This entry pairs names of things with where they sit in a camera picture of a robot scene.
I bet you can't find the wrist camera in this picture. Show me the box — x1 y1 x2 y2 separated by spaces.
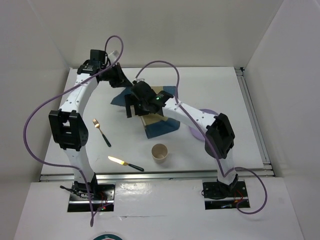
132 78 145 86
89 49 106 63

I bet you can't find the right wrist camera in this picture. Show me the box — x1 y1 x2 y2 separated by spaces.
132 78 145 86

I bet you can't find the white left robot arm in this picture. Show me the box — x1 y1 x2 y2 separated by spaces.
48 63 132 200

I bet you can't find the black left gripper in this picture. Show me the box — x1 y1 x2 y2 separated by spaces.
99 62 131 88

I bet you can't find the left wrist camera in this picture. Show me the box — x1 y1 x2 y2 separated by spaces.
89 49 106 63

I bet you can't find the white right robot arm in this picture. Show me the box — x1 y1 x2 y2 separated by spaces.
124 81 239 196

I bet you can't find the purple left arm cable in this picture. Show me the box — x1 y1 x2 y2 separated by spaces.
23 35 125 228

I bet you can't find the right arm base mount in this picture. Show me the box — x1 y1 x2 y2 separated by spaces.
201 181 250 210

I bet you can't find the beige plastic cup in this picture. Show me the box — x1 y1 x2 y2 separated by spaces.
151 143 168 163

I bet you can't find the purple plastic plate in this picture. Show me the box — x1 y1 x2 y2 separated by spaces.
188 108 219 142

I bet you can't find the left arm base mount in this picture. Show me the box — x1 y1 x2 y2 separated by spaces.
59 184 116 213

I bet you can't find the blue beige checked cloth napkin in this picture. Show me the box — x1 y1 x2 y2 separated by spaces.
110 87 181 139

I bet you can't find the gold knife green handle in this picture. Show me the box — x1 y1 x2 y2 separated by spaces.
108 156 145 172

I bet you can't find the green round sticker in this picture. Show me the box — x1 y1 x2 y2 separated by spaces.
92 233 123 240

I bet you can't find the gold fork green handle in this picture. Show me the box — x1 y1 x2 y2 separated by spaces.
92 118 112 148

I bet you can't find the aluminium right side rail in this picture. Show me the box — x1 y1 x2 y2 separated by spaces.
234 67 276 177

